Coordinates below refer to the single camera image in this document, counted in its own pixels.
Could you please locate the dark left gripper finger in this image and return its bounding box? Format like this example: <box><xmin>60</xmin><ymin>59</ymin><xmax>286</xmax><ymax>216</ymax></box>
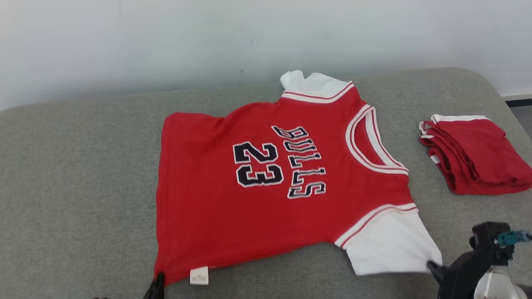
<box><xmin>143</xmin><ymin>272</ymin><xmax>166</xmax><ymax>299</ymax></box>

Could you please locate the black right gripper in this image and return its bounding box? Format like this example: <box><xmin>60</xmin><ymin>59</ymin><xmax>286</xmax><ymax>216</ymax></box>
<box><xmin>427</xmin><ymin>247</ymin><xmax>496</xmax><ymax>299</ymax></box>

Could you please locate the red Bulls jersey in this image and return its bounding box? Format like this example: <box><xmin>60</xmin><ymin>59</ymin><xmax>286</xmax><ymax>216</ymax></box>
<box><xmin>155</xmin><ymin>70</ymin><xmax>443</xmax><ymax>287</ymax></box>

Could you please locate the red white-trimmed garment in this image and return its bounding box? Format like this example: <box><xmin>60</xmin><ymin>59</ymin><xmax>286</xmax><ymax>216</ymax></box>
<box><xmin>419</xmin><ymin>114</ymin><xmax>532</xmax><ymax>196</ymax></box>

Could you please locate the grey fabric sofa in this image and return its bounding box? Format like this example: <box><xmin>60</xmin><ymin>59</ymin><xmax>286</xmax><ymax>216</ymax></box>
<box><xmin>0</xmin><ymin>67</ymin><xmax>532</xmax><ymax>299</ymax></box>

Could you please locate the teal cable connector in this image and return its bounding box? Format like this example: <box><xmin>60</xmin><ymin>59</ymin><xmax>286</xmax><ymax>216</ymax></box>
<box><xmin>494</xmin><ymin>230</ymin><xmax>532</xmax><ymax>248</ymax></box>

